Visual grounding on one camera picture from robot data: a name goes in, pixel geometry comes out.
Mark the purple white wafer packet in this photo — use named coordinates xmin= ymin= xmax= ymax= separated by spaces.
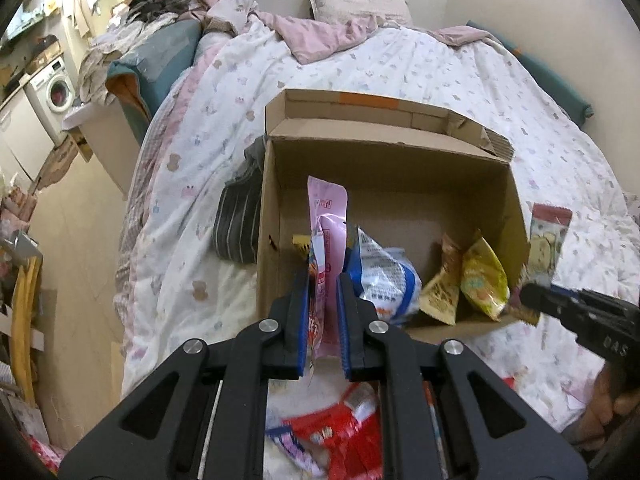
xmin=265 ymin=425 xmax=328 ymax=479

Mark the beige pillow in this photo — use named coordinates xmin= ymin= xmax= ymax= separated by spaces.
xmin=309 ymin=0 xmax=413 ymax=27

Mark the pile of clothes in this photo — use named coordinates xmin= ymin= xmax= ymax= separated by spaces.
xmin=77 ymin=0 xmax=200 ymax=105

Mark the blue yellow cartoon snack bag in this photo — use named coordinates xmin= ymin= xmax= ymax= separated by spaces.
xmin=292 ymin=234 xmax=312 ymax=262

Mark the small cookie snack packet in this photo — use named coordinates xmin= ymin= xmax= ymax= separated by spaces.
xmin=508 ymin=203 xmax=573 ymax=326

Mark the teal bolster cushion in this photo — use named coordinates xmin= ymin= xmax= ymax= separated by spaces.
xmin=466 ymin=21 xmax=594 ymax=128

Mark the beige peanut snack packet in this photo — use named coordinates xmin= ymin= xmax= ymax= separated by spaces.
xmin=419 ymin=234 xmax=462 ymax=326

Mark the brown floor mat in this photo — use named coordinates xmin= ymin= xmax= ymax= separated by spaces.
xmin=35 ymin=136 xmax=78 ymax=191

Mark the white washing machine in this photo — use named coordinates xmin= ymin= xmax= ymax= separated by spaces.
xmin=24 ymin=55 xmax=76 ymax=146

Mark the blue white snack bag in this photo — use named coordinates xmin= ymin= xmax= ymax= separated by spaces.
xmin=345 ymin=226 xmax=422 ymax=325

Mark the pink snack packet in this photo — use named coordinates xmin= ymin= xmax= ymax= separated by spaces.
xmin=307 ymin=176 xmax=348 ymax=359

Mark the red snack bag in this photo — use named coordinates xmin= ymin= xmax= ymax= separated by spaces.
xmin=284 ymin=382 xmax=383 ymax=480

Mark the brown cardboard box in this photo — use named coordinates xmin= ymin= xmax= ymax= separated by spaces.
xmin=256 ymin=89 xmax=528 ymax=314

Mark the teal folded cushion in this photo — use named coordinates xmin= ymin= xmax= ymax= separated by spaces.
xmin=105 ymin=20 xmax=202 ymax=144

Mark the dark striped garment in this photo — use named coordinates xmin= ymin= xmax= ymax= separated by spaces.
xmin=213 ymin=136 xmax=267 ymax=264

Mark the pink blanket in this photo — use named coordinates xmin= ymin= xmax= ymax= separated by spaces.
xmin=202 ymin=0 xmax=497 ymax=65

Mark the white bedside cabinet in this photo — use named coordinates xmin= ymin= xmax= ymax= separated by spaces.
xmin=62 ymin=101 xmax=140 ymax=196

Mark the wooden drying rack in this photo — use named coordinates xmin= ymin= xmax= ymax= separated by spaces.
xmin=1 ymin=231 xmax=44 ymax=408

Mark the person's right hand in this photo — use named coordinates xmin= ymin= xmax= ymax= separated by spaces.
xmin=576 ymin=363 xmax=639 ymax=452

